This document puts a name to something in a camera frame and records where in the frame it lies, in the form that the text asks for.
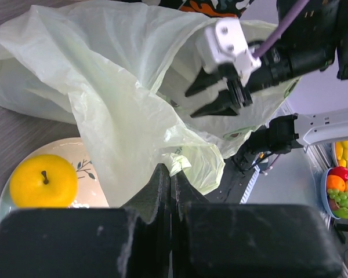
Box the beige and blue ceramic plate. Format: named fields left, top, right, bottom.
left=0, top=137, right=110, bottom=226

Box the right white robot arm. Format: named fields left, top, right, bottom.
left=185, top=1, right=348, bottom=155

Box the orange black patterned garment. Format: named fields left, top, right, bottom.
left=157, top=0, right=254, bottom=18

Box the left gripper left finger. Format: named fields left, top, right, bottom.
left=122, top=163, right=171, bottom=226

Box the light green plastic bag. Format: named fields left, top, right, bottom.
left=0, top=1, right=298, bottom=206

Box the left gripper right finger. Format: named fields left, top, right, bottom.
left=171, top=171, right=209, bottom=220

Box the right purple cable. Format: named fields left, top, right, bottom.
left=252, top=0, right=311, bottom=58

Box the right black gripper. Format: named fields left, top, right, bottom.
left=226, top=0, right=348, bottom=108

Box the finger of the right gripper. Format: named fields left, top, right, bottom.
left=184, top=69, right=224, bottom=97
left=190, top=90, right=240, bottom=118

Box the blue bowl of fake fruits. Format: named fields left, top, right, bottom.
left=320, top=166, right=348, bottom=220

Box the yellow fake apple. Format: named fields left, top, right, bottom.
left=9, top=155, right=78, bottom=209

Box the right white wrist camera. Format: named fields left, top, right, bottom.
left=195, top=18, right=262, bottom=86

